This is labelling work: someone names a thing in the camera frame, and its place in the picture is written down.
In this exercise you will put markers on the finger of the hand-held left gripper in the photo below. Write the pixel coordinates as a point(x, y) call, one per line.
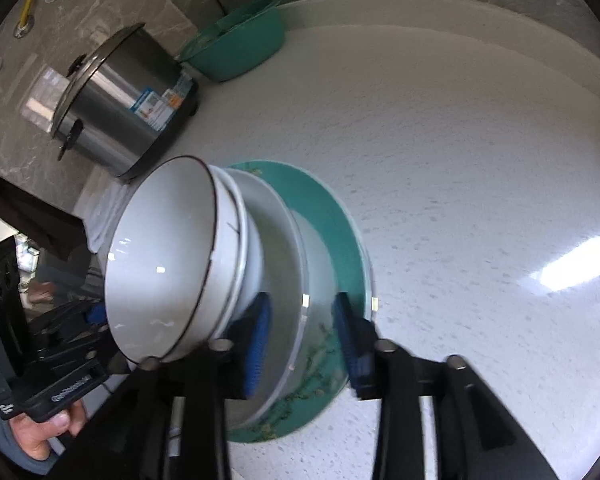
point(62, 320)
point(80, 349)

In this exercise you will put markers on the green plastic basin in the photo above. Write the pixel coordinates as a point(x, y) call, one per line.
point(240, 45)

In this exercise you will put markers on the floral white bowl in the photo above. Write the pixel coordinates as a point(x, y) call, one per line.
point(165, 260)

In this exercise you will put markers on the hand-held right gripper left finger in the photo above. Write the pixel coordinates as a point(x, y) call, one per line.
point(260, 345)

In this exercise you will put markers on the stainless steel rice cooker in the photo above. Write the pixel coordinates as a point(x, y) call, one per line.
point(120, 110)

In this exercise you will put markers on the white cloth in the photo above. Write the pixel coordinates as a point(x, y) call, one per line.
point(105, 215)

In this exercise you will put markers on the teal rim floral plate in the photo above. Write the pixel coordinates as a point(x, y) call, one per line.
point(340, 240)

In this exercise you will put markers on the small white bowl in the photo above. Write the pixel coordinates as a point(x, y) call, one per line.
point(245, 245)

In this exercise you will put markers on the person's left hand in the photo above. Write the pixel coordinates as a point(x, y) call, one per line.
point(35, 435)

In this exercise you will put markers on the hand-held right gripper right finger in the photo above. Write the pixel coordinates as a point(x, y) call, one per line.
point(349, 342)

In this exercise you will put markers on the large white dark-rimmed bowl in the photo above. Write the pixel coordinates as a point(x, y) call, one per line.
point(275, 250)

